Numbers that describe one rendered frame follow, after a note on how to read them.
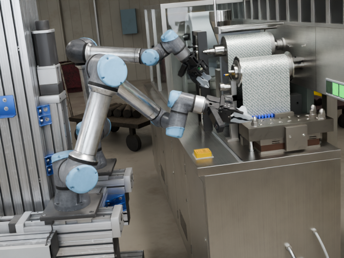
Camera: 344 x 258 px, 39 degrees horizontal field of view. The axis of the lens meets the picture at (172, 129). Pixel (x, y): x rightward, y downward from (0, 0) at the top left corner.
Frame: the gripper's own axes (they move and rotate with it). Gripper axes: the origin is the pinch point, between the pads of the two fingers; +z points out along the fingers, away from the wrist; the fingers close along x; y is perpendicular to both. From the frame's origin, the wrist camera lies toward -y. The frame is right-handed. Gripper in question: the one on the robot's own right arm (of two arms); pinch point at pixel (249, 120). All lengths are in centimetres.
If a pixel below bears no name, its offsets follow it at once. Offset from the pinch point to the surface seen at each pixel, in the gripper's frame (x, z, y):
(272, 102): 14.8, 13.8, 28.6
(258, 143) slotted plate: 18.6, 9.0, 4.4
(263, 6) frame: 21, 8, 113
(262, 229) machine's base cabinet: 42, 19, -25
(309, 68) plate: -0.7, 27.0, 40.6
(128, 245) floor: 164, -40, 11
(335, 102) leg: 23, 50, 47
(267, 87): 9.3, 9.6, 32.1
